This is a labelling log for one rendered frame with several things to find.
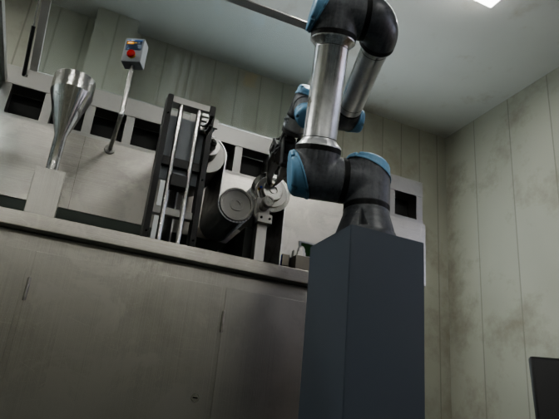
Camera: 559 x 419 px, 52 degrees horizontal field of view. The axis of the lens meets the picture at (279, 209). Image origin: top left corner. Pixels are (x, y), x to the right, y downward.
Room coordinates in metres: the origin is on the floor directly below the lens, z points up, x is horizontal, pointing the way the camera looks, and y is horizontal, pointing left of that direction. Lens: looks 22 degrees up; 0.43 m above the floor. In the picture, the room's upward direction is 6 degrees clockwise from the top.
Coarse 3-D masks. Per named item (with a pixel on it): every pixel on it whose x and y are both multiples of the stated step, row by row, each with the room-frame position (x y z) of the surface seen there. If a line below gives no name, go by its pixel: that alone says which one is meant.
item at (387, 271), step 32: (352, 224) 1.19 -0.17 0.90; (320, 256) 1.32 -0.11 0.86; (352, 256) 1.19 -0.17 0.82; (384, 256) 1.23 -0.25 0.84; (416, 256) 1.26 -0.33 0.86; (320, 288) 1.31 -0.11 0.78; (352, 288) 1.20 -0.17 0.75; (384, 288) 1.23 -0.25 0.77; (416, 288) 1.26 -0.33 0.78; (320, 320) 1.30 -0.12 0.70; (352, 320) 1.20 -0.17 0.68; (384, 320) 1.23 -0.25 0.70; (416, 320) 1.26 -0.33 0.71; (320, 352) 1.29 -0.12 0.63; (352, 352) 1.20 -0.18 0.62; (384, 352) 1.23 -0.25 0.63; (416, 352) 1.26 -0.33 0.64; (320, 384) 1.28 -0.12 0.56; (352, 384) 1.20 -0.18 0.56; (384, 384) 1.23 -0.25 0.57; (416, 384) 1.26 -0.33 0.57; (320, 416) 1.28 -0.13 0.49; (352, 416) 1.20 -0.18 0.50; (384, 416) 1.23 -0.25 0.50; (416, 416) 1.26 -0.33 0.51
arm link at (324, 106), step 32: (320, 0) 1.11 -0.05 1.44; (352, 0) 1.11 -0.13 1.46; (320, 32) 1.15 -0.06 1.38; (352, 32) 1.15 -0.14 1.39; (320, 64) 1.18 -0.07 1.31; (320, 96) 1.20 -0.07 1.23; (320, 128) 1.23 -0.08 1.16; (288, 160) 1.30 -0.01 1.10; (320, 160) 1.24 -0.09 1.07; (320, 192) 1.28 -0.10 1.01
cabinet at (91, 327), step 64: (0, 256) 1.33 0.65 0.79; (64, 256) 1.38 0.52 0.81; (128, 256) 1.44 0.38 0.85; (0, 320) 1.35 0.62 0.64; (64, 320) 1.40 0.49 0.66; (128, 320) 1.45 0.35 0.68; (192, 320) 1.51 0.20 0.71; (256, 320) 1.57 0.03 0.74; (0, 384) 1.36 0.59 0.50; (64, 384) 1.41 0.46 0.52; (128, 384) 1.46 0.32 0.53; (192, 384) 1.52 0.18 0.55; (256, 384) 1.58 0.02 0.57
